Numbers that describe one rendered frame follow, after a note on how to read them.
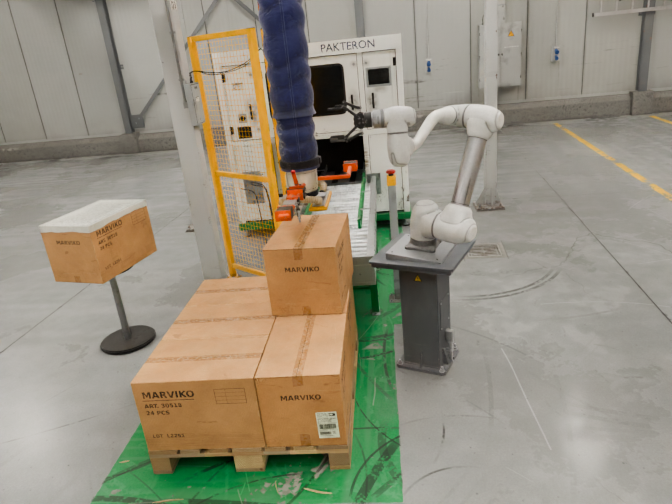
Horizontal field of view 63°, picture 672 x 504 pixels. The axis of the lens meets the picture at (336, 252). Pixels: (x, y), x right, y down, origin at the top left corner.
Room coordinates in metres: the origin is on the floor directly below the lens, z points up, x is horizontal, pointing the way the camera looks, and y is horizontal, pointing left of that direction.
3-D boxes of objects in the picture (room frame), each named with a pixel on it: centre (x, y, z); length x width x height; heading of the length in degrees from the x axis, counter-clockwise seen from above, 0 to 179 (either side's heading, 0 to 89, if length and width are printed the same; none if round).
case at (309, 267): (3.05, 0.15, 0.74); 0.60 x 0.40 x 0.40; 170
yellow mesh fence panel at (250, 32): (4.50, 0.71, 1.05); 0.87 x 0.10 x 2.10; 46
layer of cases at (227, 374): (2.78, 0.47, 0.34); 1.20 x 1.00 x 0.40; 174
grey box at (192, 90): (4.26, 0.93, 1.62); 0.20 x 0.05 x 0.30; 174
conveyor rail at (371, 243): (4.55, -0.35, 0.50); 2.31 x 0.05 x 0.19; 174
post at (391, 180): (3.94, -0.46, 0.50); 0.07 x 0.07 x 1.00; 84
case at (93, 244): (3.70, 1.62, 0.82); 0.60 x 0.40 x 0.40; 160
